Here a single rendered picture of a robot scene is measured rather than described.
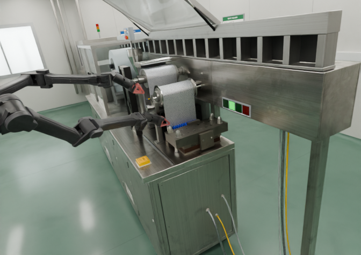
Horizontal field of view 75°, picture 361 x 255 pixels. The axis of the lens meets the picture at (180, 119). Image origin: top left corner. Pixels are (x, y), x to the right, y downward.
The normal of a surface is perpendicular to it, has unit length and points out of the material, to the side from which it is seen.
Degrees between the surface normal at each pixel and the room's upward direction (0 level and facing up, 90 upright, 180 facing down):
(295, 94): 90
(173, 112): 90
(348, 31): 90
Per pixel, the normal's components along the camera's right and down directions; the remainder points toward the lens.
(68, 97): 0.47, 0.27
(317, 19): -0.88, 0.26
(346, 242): -0.11, -0.92
